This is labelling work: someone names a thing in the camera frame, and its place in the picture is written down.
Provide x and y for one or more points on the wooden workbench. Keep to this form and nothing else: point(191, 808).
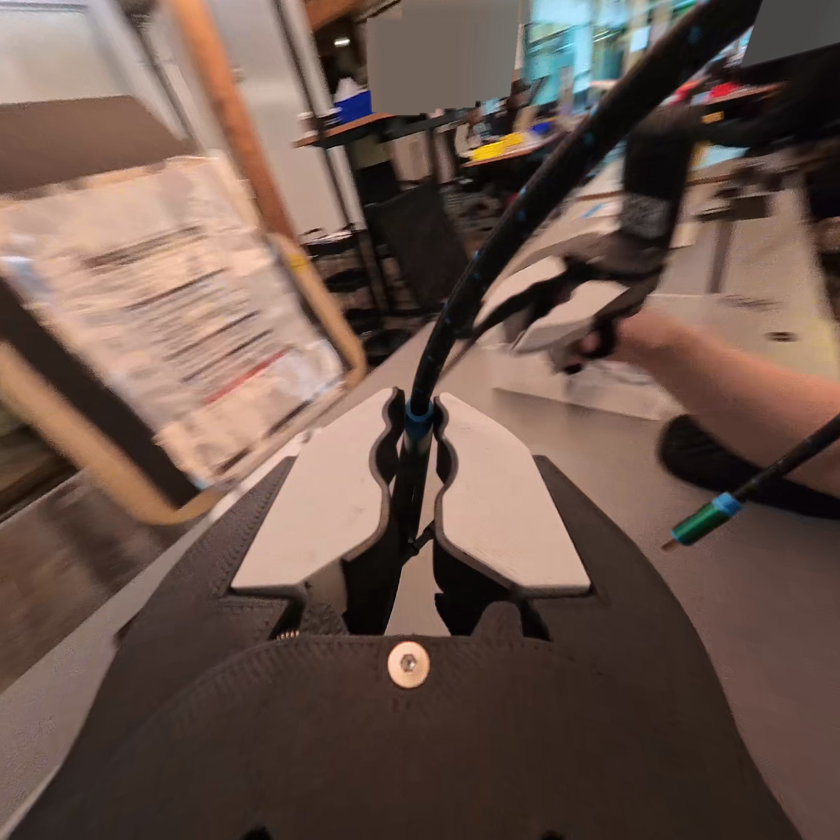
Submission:
point(341, 131)

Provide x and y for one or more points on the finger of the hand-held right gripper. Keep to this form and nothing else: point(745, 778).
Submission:
point(525, 282)
point(558, 325)

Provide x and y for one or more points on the wooden ceiling beam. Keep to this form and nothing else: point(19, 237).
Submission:
point(223, 98)

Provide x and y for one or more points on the laminated instruction sheet board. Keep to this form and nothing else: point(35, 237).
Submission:
point(79, 131)

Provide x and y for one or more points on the clear plastic storage bin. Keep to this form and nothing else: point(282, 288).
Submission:
point(623, 394)

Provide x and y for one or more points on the yellow storage bin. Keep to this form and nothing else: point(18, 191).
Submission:
point(499, 148)

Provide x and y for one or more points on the person's right hand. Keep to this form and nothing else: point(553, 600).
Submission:
point(640, 341)

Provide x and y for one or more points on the instruction sheet in acrylic holder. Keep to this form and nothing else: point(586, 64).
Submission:
point(164, 315)

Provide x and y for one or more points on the person's right forearm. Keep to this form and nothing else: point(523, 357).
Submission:
point(754, 407)

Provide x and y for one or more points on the black chair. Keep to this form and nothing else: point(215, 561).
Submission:
point(420, 243)

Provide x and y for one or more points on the blue storage bin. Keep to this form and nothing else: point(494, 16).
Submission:
point(354, 105)

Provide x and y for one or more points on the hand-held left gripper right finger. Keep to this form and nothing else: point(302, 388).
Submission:
point(505, 505)

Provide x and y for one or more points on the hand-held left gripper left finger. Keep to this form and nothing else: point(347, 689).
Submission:
point(321, 505)

